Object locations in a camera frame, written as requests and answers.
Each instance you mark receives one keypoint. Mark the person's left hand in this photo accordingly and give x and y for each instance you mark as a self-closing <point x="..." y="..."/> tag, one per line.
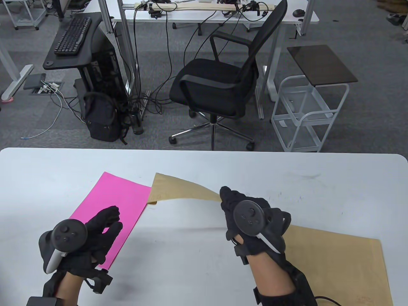
<point x="102" y="229"/>

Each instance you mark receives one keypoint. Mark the person's right hand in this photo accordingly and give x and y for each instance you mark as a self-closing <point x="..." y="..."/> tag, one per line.
<point x="229" y="197"/>

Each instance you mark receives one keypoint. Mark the black VR controller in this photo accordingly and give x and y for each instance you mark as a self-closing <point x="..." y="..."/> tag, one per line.
<point x="67" y="234"/>
<point x="250" y="216"/>

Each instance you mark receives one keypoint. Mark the pink paper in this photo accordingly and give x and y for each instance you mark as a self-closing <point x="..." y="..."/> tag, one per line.
<point x="124" y="197"/>

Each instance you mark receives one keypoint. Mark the brown A4 envelope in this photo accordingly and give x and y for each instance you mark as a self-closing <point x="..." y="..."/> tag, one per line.
<point x="344" y="264"/>
<point x="178" y="188"/>

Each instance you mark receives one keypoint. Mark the person's right forearm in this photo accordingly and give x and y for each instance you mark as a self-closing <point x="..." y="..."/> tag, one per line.
<point x="267" y="274"/>

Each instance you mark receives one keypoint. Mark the black forearm band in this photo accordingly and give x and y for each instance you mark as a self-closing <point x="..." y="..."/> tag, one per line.
<point x="40" y="301"/>
<point x="299" y="287"/>

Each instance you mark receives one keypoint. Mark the person's left forearm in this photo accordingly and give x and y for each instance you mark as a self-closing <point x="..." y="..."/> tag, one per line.
<point x="70" y="291"/>

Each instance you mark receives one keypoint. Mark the black backpack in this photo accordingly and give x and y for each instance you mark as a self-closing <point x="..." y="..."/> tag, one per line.
<point x="102" y="121"/>

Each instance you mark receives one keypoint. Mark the black bottle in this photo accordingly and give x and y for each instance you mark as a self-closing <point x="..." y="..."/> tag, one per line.
<point x="137" y="126"/>

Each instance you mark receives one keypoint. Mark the black office chair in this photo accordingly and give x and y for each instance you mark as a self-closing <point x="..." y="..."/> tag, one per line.
<point x="210" y="86"/>

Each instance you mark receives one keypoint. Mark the floor socket box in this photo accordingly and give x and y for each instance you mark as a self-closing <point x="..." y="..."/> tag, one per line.
<point x="47" y="89"/>

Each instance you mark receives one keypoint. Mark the black computer tower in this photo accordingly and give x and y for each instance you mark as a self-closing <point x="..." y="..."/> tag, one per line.
<point x="108" y="70"/>

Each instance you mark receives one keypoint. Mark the white cart with dark top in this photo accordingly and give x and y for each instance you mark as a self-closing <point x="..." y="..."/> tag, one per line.
<point x="322" y="63"/>

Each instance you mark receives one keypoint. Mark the black floor plate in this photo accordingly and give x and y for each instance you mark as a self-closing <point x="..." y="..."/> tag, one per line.
<point x="33" y="81"/>

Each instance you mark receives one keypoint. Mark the white desk leg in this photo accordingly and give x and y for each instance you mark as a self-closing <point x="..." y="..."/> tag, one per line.
<point x="19" y="79"/>

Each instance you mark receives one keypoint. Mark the black keyboard workstation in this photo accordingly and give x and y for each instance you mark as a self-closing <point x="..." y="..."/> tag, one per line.
<point x="52" y="62"/>

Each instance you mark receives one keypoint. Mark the white desk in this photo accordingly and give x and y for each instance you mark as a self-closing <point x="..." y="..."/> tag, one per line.
<point x="191" y="16"/>

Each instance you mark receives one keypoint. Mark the black keyboard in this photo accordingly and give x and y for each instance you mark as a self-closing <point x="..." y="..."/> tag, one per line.
<point x="71" y="36"/>

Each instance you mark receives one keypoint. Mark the black computer mouse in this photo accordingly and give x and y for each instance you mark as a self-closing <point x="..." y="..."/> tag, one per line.
<point x="298" y="12"/>

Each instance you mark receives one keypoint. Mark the white metal rack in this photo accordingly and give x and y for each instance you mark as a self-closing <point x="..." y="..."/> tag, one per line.
<point x="32" y="23"/>

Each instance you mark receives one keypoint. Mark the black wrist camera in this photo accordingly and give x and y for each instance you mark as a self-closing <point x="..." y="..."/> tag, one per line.
<point x="102" y="282"/>
<point x="242" y="253"/>

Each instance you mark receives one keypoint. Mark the silver aluminium frame post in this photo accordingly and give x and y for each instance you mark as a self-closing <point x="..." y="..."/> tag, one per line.
<point x="126" y="38"/>

